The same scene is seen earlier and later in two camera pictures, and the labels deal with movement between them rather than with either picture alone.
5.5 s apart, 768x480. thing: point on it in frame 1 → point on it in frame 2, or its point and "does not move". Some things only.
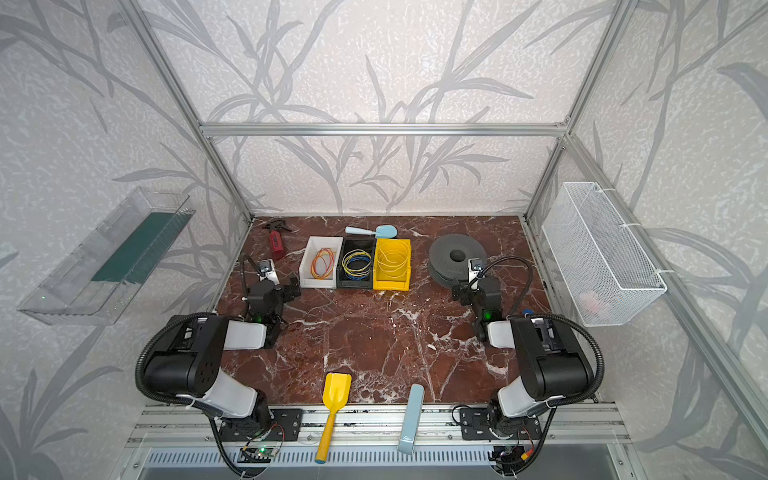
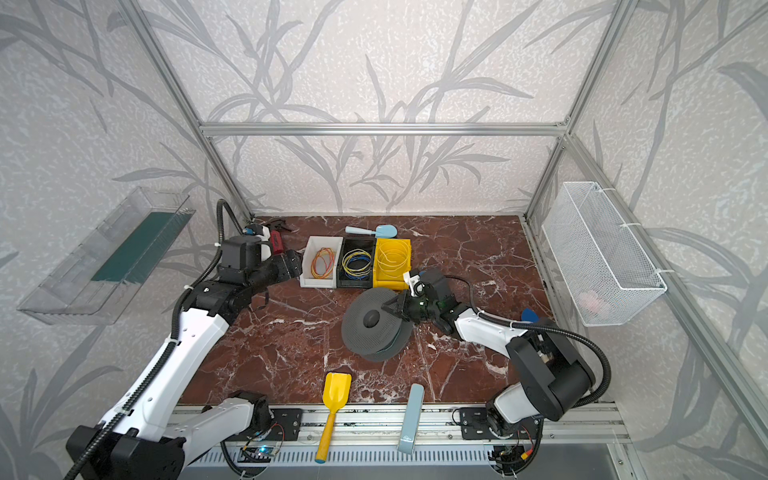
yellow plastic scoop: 335,395 does not move
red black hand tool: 275,226 does not move
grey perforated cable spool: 448,258 → 373,332
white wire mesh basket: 610,275 does not move
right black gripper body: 477,290 → 414,303
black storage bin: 354,269 does not move
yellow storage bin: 392,264 does not move
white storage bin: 318,266 does not move
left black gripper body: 279,289 → 291,264
